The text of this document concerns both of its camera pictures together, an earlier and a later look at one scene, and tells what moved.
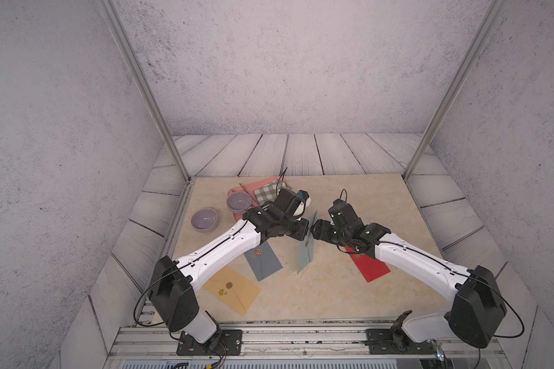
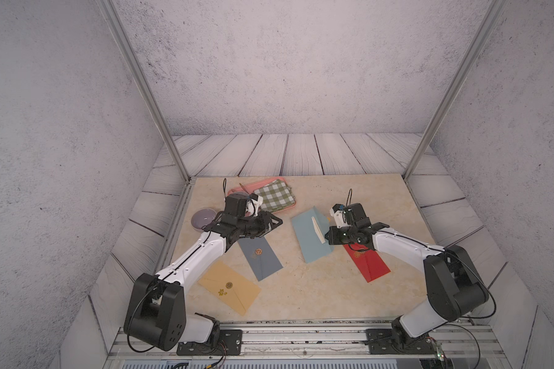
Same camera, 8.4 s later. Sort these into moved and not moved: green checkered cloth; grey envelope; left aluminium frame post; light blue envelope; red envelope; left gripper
Moved: left gripper; light blue envelope
Not moved: red envelope; grey envelope; green checkered cloth; left aluminium frame post
